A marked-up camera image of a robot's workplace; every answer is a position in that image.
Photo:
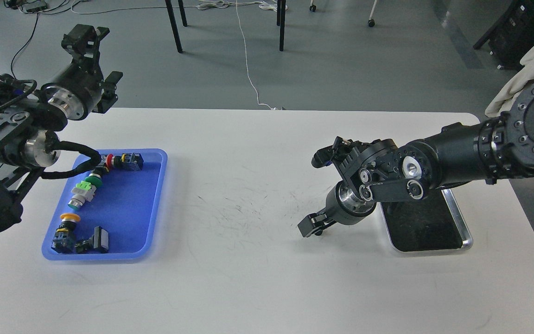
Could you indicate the red push button switch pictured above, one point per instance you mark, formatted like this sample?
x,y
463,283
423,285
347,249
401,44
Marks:
x,y
125,162

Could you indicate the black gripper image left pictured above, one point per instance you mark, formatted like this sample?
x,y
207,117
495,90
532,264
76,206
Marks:
x,y
79,89

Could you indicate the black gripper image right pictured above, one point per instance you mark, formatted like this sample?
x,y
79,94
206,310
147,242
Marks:
x,y
341,206

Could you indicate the silver metal tray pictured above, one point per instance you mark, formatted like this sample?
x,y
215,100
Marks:
x,y
432,226

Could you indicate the green push button switch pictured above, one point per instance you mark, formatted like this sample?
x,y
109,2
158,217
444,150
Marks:
x,y
95,179

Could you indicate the blue plastic tray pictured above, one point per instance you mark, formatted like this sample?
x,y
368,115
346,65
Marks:
x,y
126,206

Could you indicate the black table leg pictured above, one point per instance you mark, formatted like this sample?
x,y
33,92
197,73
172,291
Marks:
x,y
281,21
173,22

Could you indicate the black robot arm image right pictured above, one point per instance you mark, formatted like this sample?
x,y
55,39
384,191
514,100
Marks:
x,y
380,172

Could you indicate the black rectangular switch block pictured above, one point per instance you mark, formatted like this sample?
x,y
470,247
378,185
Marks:
x,y
99,242

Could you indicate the yellow push button switch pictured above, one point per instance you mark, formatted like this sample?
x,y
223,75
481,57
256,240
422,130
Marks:
x,y
64,239

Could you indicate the light green selector switch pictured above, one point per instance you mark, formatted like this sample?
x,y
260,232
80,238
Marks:
x,y
82,193

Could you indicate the beige cloth on chair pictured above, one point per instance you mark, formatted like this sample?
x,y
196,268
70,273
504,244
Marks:
x,y
505,98

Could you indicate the black cabinet background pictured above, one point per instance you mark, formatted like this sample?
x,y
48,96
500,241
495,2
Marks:
x,y
512,35

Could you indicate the black table leg right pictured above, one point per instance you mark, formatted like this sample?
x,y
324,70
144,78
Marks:
x,y
281,21

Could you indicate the black table leg left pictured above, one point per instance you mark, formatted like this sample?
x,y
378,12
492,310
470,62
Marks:
x,y
173,22

